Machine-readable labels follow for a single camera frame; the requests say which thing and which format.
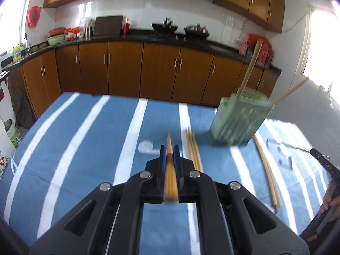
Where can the wooden chopstick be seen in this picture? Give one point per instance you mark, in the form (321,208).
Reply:
(197,151)
(265,170)
(249,66)
(290,90)
(269,171)
(190,148)
(170,175)
(194,150)

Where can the pot with steel lid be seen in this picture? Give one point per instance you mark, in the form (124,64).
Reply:
(197,30)

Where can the steel faucet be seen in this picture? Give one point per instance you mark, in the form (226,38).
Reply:
(26,45)

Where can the red hanging plastic bag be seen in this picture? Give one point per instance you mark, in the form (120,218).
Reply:
(34,17)

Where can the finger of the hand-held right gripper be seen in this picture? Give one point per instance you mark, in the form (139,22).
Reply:
(315,154)

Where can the white paint bucket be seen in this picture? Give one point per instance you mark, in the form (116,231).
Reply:
(12,135)

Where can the round woven tray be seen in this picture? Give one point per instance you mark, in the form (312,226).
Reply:
(24,109)

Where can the white floral appliance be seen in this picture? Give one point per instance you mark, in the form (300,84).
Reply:
(4,127)

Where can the wooden lower kitchen cabinets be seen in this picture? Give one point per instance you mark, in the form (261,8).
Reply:
(159,69)

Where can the red basin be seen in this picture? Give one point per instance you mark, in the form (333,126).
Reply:
(57,31)

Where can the person's right hand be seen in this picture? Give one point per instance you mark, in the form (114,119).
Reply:
(330,198)

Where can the gas stove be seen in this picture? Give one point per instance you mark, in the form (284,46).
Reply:
(175,35)

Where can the bright side window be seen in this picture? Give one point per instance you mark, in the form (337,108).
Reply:
(322,47)

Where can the black wok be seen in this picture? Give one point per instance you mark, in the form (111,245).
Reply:
(164,27)

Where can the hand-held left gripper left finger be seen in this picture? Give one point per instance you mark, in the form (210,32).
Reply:
(162,164)

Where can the red bottle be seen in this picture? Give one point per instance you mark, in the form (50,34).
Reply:
(126,26)

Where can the green basin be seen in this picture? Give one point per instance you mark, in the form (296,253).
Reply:
(55,39)

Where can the yellow detergent bottle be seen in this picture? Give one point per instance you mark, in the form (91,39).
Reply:
(16,53)

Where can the brown cutting board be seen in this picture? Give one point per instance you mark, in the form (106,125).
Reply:
(108,25)

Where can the black kitchen countertop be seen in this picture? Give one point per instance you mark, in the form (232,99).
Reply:
(132,37)

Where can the pink bottle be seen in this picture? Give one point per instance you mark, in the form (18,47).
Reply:
(243,49)

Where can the window beside sink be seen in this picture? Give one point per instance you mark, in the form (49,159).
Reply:
(12,18)

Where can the blue striped tablecloth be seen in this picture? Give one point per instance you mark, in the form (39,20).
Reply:
(79,151)

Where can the red and white plastic bags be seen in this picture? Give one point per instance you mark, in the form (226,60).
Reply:
(74,34)

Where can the green utensil holder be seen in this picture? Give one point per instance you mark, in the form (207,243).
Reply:
(233,122)

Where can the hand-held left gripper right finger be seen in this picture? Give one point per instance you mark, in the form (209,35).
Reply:
(176,164)

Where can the red thermos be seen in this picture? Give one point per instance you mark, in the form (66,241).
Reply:
(267,53)

